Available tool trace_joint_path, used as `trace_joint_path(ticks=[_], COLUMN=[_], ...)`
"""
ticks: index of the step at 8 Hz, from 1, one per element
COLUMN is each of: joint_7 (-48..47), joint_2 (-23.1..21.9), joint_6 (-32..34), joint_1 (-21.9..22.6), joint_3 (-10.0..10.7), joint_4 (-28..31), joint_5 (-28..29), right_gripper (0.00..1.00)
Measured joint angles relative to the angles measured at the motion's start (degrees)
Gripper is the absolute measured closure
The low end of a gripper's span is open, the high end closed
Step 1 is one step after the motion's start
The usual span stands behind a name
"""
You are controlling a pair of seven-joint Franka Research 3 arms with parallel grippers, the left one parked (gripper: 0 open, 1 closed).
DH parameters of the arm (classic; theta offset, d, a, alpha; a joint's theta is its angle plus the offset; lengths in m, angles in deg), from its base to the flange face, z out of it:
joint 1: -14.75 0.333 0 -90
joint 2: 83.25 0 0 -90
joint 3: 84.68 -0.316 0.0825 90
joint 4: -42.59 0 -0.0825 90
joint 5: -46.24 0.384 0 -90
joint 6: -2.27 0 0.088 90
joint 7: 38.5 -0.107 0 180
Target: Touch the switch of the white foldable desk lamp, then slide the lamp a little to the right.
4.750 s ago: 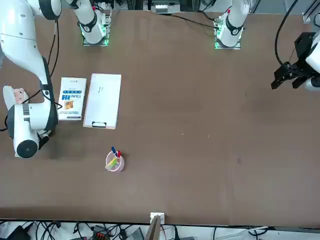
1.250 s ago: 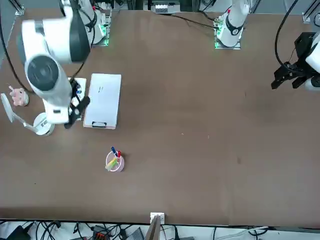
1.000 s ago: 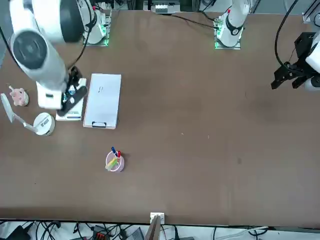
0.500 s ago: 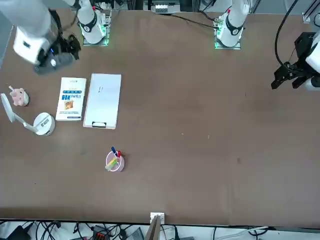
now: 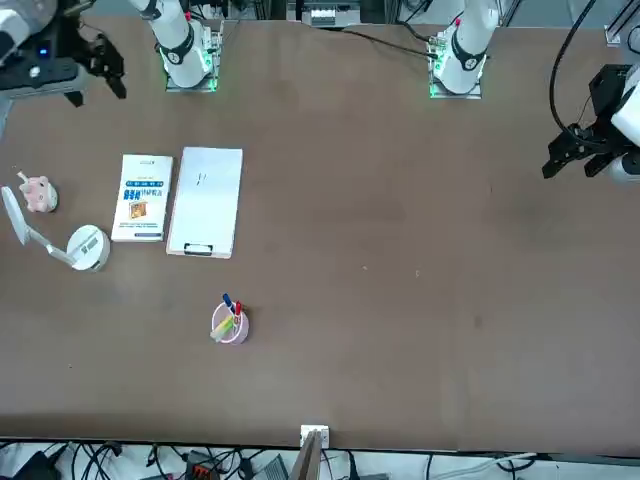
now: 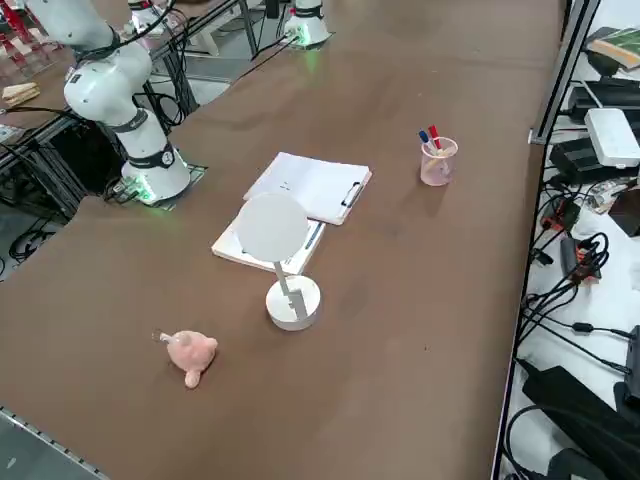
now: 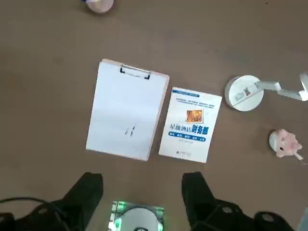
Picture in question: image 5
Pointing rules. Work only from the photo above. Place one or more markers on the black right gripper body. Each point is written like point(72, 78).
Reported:
point(72, 45)

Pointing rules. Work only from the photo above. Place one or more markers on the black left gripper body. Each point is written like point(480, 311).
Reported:
point(607, 90)

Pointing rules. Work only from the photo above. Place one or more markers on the white foldable desk lamp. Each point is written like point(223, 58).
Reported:
point(87, 247)

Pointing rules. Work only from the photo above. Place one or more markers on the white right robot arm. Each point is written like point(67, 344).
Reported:
point(182, 50)

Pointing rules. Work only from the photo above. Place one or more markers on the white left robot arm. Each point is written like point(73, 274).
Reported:
point(467, 50)

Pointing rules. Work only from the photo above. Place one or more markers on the pink plush toy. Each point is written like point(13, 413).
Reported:
point(40, 197)

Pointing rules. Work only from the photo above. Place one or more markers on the white and blue book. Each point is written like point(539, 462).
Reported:
point(142, 200)

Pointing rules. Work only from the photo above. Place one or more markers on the white clipboard with paper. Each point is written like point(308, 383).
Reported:
point(205, 200)

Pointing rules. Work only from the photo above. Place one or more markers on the blue capped marker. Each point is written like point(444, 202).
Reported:
point(226, 299)

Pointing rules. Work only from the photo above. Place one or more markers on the red capped marker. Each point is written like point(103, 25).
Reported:
point(238, 306)

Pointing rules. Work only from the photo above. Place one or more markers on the yellow green highlighter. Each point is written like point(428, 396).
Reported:
point(224, 327)

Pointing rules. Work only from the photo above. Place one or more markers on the clear pink pen cup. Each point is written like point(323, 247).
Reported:
point(240, 332)

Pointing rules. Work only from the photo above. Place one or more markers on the small black power adapter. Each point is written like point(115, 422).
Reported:
point(35, 467)

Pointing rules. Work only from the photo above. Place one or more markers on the black and red power strip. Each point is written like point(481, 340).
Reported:
point(200, 467)

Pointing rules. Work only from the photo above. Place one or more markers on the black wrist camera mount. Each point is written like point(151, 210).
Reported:
point(35, 70)

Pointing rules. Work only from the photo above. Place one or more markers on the white post bracket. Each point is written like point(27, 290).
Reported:
point(322, 431)

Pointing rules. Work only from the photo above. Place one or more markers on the aluminium frame post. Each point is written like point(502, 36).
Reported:
point(306, 460)

